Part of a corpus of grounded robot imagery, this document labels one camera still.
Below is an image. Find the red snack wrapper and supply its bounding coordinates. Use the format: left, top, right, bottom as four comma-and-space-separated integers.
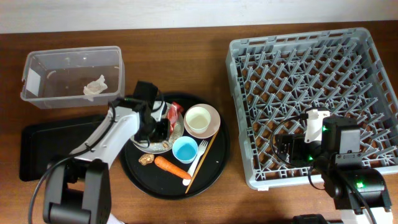
167, 102, 183, 133

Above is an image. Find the light blue plastic cup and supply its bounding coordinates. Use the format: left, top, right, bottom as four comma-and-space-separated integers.
172, 136, 198, 164

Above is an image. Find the cream plastic cup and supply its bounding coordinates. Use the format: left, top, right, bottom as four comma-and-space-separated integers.
185, 106, 211, 134

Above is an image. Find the pink bowl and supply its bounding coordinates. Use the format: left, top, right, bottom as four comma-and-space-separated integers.
183, 104, 221, 139

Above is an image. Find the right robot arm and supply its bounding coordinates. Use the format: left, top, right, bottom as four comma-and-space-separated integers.
270, 116, 393, 223

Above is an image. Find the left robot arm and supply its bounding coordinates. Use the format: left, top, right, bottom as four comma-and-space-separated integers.
27, 96, 169, 223

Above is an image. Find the grey dishwasher rack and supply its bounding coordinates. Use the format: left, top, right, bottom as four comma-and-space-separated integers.
226, 28, 397, 191

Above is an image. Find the clear plastic waste bin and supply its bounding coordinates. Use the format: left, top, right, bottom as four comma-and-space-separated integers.
21, 46, 125, 109

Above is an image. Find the grey plate with food scraps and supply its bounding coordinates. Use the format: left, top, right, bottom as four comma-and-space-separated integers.
131, 103, 184, 154

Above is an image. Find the round black serving tray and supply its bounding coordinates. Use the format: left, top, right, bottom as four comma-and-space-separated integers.
119, 92, 231, 200

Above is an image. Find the brown walnut piece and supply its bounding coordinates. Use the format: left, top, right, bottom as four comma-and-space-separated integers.
138, 154, 155, 166

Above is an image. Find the orange carrot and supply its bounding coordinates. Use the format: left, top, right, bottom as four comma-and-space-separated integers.
154, 156, 192, 180

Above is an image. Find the white plastic fork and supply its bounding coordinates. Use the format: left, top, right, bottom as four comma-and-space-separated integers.
182, 140, 208, 186

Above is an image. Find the wooden chopstick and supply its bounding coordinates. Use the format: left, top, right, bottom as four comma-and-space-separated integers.
185, 130, 219, 194

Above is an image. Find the crumpled white tissue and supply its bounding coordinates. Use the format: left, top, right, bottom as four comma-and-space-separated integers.
83, 75, 108, 101

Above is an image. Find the black rectangular tray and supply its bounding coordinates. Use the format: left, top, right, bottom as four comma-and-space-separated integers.
19, 114, 104, 182

